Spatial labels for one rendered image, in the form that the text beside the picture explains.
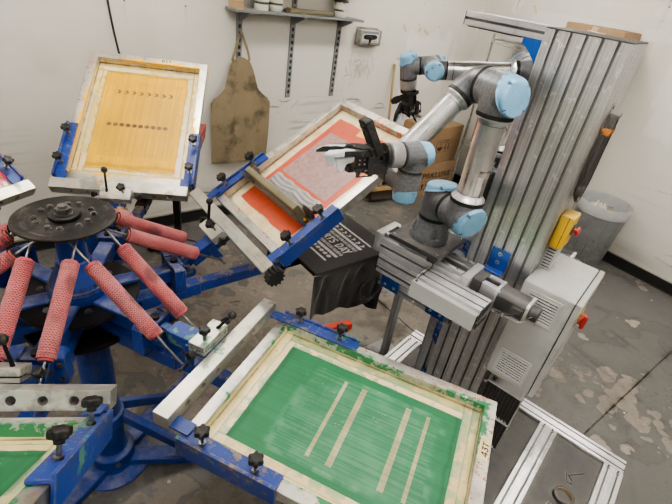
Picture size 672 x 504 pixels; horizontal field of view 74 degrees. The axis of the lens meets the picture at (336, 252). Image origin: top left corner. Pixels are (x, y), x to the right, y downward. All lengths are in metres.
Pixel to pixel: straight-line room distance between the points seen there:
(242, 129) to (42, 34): 1.50
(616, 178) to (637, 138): 0.39
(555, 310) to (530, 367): 0.28
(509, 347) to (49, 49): 3.15
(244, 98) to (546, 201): 2.83
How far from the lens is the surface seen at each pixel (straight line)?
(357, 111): 2.20
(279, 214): 1.91
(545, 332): 1.85
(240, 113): 4.01
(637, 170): 4.99
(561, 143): 1.68
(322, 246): 2.18
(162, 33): 3.70
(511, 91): 1.45
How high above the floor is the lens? 2.09
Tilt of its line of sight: 32 degrees down
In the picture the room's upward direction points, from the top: 9 degrees clockwise
